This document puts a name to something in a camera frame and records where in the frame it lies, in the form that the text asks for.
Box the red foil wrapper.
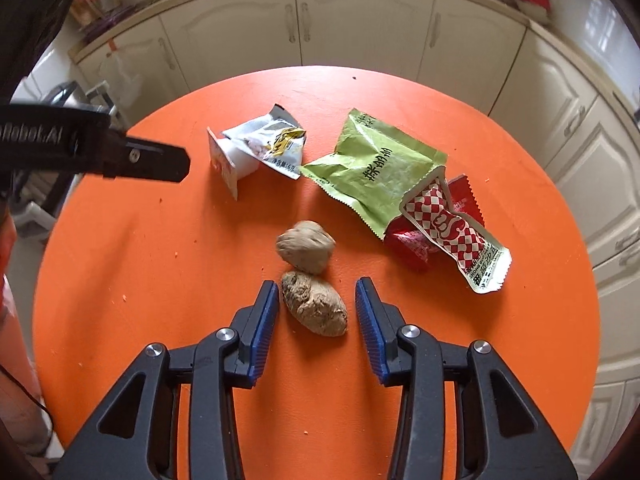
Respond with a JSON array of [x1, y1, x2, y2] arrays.
[[384, 175, 486, 272]]

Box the silver white wrapper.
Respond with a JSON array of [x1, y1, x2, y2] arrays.
[[221, 104, 307, 181]]

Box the white stool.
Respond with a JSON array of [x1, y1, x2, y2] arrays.
[[10, 172, 76, 244]]

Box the person's left forearm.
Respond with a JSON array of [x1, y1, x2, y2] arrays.
[[0, 275, 51, 461]]

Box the red checkered wrapper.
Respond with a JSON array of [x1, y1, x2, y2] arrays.
[[400, 170, 512, 294]]

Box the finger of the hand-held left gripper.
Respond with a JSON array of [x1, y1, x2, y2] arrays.
[[102, 129, 192, 184]]

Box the round orange table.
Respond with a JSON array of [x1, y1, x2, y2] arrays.
[[32, 65, 601, 480]]

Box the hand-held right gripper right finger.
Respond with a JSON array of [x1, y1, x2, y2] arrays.
[[355, 276, 578, 480]]

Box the white bowl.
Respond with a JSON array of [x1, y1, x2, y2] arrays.
[[517, 0, 555, 25]]

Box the green snack wrapper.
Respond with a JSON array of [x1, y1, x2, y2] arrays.
[[300, 108, 449, 240]]

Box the cream lower cabinets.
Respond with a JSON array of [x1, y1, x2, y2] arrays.
[[67, 0, 640, 472]]

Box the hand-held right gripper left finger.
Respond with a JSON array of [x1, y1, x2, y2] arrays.
[[52, 280, 280, 480]]

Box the brown lump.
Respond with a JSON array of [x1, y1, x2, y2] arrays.
[[276, 220, 337, 275], [280, 270, 349, 337]]

